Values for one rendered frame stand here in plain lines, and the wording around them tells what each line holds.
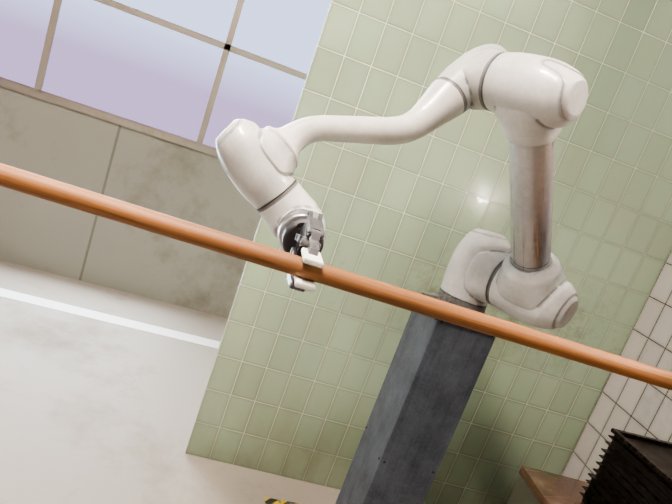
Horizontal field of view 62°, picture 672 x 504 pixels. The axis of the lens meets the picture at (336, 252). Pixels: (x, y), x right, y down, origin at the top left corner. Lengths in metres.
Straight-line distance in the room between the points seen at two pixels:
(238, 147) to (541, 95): 0.61
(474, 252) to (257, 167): 0.82
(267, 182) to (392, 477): 1.13
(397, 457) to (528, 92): 1.15
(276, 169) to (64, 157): 2.71
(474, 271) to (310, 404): 0.98
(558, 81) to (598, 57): 1.11
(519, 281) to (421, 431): 0.58
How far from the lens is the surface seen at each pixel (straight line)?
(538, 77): 1.24
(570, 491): 2.08
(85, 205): 0.83
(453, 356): 1.73
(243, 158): 1.07
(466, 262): 1.69
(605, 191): 2.40
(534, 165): 1.35
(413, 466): 1.89
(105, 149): 3.64
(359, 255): 2.11
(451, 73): 1.34
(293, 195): 1.09
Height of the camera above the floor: 1.40
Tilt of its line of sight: 12 degrees down
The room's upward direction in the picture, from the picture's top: 20 degrees clockwise
